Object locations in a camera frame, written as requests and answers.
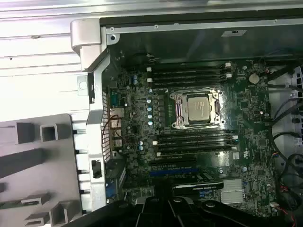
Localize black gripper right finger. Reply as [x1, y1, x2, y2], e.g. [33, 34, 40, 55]
[167, 196, 268, 227]

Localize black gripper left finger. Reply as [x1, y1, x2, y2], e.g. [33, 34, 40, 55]
[80, 196, 169, 227]

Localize black RAM slot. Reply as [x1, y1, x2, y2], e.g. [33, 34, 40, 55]
[146, 79, 232, 86]
[153, 136, 239, 143]
[152, 141, 239, 148]
[153, 147, 239, 153]
[146, 63, 232, 70]
[146, 74, 232, 80]
[153, 131, 237, 138]
[146, 69, 232, 75]

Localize black graphics card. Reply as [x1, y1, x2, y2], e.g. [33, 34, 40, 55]
[171, 180, 224, 198]

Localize blue expansion slot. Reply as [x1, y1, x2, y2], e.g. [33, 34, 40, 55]
[149, 168, 199, 179]

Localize silver finned heatsink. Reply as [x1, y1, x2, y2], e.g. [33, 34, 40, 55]
[220, 179, 246, 205]

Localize black expansion slot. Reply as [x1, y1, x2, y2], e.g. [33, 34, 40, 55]
[148, 160, 197, 167]

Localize grey parts rack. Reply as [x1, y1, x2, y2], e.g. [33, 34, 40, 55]
[0, 113, 80, 227]

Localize metal socket cover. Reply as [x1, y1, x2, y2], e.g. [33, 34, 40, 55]
[175, 92, 221, 126]

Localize silver CPU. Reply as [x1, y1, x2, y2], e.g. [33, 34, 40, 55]
[187, 94, 216, 123]

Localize open PC case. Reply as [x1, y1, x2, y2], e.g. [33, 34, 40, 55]
[70, 16, 303, 227]

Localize CPU socket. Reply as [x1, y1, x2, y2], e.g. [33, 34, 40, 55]
[169, 90, 225, 130]

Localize green motherboard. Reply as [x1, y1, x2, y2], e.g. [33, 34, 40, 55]
[106, 54, 277, 213]

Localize grey metal drive cage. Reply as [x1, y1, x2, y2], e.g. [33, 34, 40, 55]
[269, 63, 303, 152]

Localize small white case sticker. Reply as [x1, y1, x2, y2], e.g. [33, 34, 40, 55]
[221, 30, 248, 37]

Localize wire locking lever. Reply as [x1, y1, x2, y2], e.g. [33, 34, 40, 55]
[176, 126, 225, 131]
[175, 90, 222, 95]

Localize thin dark red wire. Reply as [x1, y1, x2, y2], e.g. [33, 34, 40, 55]
[102, 114, 123, 144]

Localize thin black cable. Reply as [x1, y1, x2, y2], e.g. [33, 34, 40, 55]
[266, 67, 303, 92]

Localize pale case corner bracket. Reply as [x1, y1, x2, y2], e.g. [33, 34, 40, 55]
[70, 18, 110, 71]

